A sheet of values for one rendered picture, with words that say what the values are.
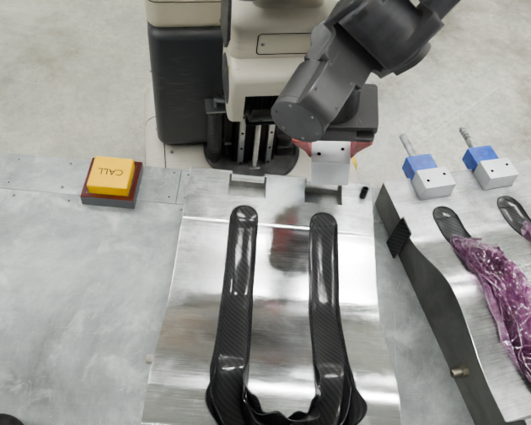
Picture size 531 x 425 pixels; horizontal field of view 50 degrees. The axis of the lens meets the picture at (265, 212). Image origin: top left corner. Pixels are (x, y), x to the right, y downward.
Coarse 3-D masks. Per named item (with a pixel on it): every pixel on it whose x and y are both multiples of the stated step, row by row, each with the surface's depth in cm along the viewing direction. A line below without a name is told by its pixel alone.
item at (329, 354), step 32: (256, 224) 76; (320, 224) 77; (320, 256) 75; (224, 288) 71; (320, 288) 72; (224, 320) 67; (320, 320) 69; (224, 352) 62; (320, 352) 64; (224, 384) 61; (320, 384) 59; (352, 384) 59; (224, 416) 61; (256, 416) 57; (320, 416) 61; (352, 416) 57
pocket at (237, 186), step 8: (232, 184) 83; (240, 184) 83; (248, 184) 83; (256, 184) 83; (264, 184) 83; (232, 192) 82; (240, 192) 83; (248, 192) 83; (256, 192) 83; (264, 192) 83
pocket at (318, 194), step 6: (306, 180) 81; (306, 186) 83; (312, 186) 83; (318, 186) 83; (324, 186) 83; (330, 186) 83; (306, 192) 84; (312, 192) 84; (318, 192) 83; (324, 192) 83; (330, 192) 83; (336, 192) 83; (306, 198) 83; (312, 198) 83; (318, 198) 83; (324, 198) 83; (330, 198) 83; (336, 198) 83; (336, 204) 83
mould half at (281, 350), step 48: (192, 192) 78; (288, 192) 80; (192, 240) 74; (288, 240) 75; (192, 288) 70; (288, 288) 71; (192, 336) 63; (288, 336) 65; (192, 384) 58; (288, 384) 59; (384, 384) 60
